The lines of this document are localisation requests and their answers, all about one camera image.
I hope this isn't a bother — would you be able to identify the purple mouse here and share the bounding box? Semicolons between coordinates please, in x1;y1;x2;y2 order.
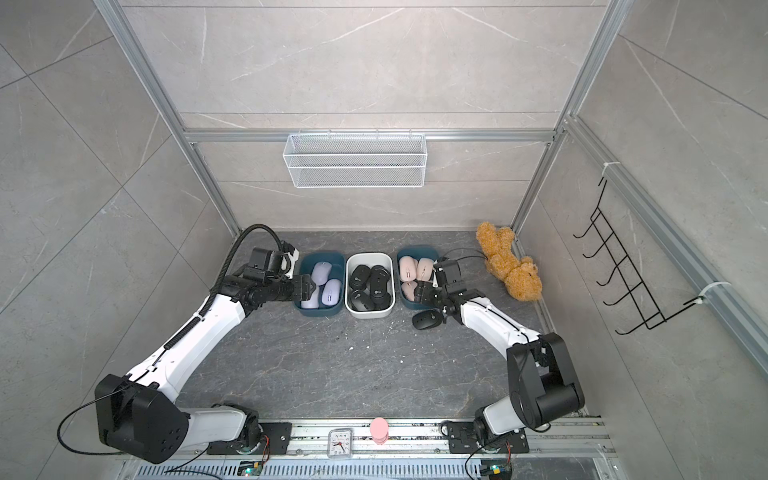
300;290;320;310
320;279;342;307
311;261;333;287

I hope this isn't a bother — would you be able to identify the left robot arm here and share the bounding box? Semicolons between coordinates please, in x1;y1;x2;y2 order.
91;224;317;464

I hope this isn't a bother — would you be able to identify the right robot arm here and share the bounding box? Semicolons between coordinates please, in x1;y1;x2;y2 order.
412;257;586;446

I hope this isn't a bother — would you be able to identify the right teal storage box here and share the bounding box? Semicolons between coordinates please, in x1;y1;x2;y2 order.
394;245;440;310

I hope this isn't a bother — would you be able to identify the teal storage box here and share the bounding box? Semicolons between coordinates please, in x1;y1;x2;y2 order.
394;245;440;310
294;251;346;317

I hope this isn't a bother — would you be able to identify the left teal storage box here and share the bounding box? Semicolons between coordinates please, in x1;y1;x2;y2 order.
294;251;346;317

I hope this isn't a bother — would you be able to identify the white storage box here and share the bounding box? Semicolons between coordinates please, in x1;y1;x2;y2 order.
344;252;395;320

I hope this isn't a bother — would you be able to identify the brown teddy bear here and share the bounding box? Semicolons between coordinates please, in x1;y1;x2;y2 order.
476;222;543;302

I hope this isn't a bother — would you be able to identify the pink cylinder cup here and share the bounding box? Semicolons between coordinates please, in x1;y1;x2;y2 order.
369;417;389;445

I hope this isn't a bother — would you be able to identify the white square desk clock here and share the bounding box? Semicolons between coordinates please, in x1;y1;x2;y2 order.
327;428;354;459

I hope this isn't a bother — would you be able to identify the right green circuit board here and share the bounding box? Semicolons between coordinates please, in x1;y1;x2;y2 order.
479;462;513;480

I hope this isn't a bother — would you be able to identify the green circuit board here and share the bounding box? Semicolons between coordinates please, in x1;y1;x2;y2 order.
237;461;264;477
479;462;513;480

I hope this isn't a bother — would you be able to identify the left green circuit board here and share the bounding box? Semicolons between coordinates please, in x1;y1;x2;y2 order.
237;461;264;477

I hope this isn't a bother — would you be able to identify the white wire mesh basket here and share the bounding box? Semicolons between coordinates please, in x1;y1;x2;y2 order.
283;132;428;189

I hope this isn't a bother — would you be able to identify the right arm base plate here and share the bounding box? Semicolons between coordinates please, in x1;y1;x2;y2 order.
440;419;530;455

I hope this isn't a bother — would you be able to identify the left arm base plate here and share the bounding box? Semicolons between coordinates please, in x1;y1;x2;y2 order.
207;421;293;455

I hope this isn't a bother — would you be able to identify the black wire hook rack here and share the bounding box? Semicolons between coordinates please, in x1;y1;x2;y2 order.
572;178;705;336

